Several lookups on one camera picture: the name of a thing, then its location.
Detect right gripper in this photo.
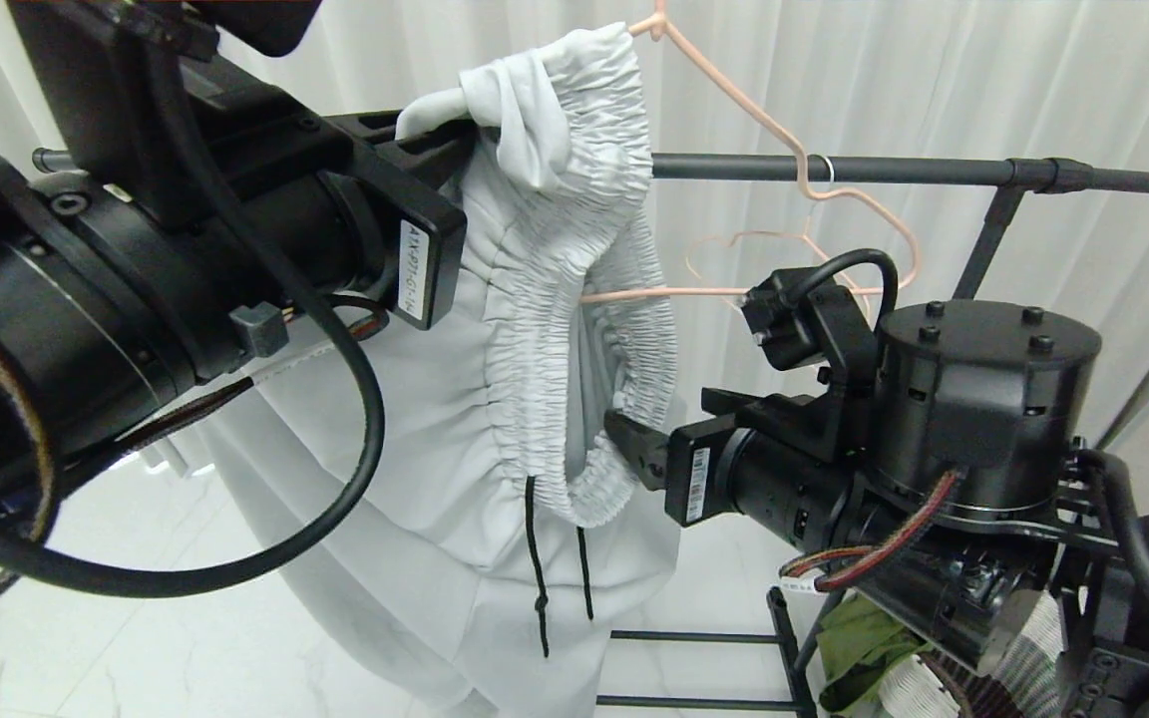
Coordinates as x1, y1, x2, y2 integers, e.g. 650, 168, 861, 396
602, 387, 877, 556

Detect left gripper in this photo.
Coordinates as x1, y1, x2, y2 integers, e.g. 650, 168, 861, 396
176, 120, 468, 382

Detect pink clothes hanger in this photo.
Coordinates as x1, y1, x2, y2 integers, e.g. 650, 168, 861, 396
579, 0, 922, 305
684, 155, 895, 300

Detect pale grey shorts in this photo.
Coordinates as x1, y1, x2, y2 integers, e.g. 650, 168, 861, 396
205, 22, 685, 718

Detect white laundry basket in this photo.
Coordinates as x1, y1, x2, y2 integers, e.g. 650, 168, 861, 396
879, 588, 1064, 718

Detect black clothes rack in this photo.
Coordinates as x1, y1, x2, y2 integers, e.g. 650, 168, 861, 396
33, 148, 1149, 718

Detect green garment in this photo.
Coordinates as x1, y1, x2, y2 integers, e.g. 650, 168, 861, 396
816, 595, 935, 714

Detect white curtain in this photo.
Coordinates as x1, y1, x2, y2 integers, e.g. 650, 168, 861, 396
0, 0, 1149, 480

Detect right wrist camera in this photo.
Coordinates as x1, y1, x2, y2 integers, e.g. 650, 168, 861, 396
739, 267, 885, 470

